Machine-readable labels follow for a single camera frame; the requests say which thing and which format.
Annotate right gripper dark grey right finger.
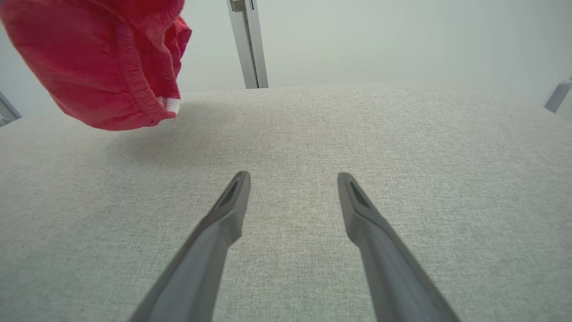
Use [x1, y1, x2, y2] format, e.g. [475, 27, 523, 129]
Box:
[337, 172, 461, 322]

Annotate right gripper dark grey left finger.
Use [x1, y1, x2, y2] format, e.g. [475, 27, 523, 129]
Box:
[129, 171, 251, 322]

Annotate red and white basketball jersey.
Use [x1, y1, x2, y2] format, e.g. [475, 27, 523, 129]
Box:
[0, 0, 193, 131]

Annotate grey fabric table cover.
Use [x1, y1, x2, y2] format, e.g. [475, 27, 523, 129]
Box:
[0, 85, 572, 322]

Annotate grey partition foot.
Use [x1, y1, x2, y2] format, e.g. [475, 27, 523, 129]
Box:
[0, 92, 22, 128]

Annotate grey metal partition post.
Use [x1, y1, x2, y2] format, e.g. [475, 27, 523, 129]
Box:
[226, 0, 269, 89]

